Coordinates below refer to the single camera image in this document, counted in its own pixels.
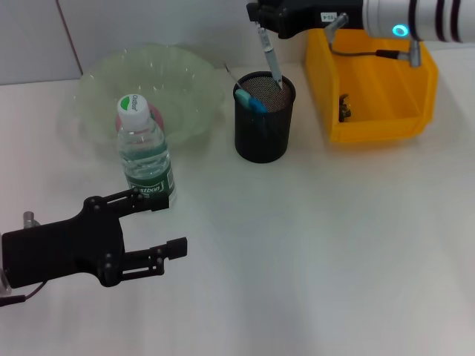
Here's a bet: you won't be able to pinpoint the green plastic wrapper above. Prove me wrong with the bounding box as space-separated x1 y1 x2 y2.
338 93 353 123

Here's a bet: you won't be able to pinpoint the transparent plastic ruler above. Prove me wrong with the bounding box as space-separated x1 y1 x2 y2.
223 62 244 92

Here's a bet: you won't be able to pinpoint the pink toy peach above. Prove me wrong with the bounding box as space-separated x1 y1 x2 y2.
115 105 166 131

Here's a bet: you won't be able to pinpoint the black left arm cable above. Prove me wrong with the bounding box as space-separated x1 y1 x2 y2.
0 280 48 307

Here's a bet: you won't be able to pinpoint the yellow plastic storage bin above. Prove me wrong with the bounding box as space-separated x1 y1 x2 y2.
304 27 439 145

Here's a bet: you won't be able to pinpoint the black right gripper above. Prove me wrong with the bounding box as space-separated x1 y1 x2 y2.
246 0 367 41

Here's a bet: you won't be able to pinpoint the black mesh pen holder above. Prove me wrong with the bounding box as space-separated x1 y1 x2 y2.
232 70 297 164

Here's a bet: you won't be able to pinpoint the pale green glass fruit bowl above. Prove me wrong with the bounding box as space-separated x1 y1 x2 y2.
56 42 226 149

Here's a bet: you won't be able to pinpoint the clear green-label water bottle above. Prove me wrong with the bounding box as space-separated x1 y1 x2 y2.
117 94 178 205

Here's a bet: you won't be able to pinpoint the blue scissors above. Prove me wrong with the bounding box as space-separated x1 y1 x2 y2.
235 88 271 139

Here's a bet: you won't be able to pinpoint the silver clear ballpoint pen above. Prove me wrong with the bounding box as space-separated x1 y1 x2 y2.
254 21 284 90

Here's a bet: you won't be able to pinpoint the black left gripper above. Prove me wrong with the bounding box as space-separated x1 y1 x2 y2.
1 187 189 289

